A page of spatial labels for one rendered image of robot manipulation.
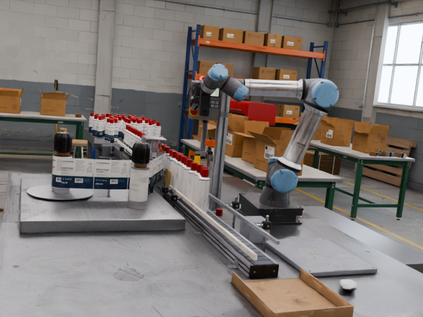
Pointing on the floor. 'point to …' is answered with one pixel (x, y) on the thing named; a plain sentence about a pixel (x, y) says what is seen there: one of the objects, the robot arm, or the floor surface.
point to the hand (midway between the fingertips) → (193, 109)
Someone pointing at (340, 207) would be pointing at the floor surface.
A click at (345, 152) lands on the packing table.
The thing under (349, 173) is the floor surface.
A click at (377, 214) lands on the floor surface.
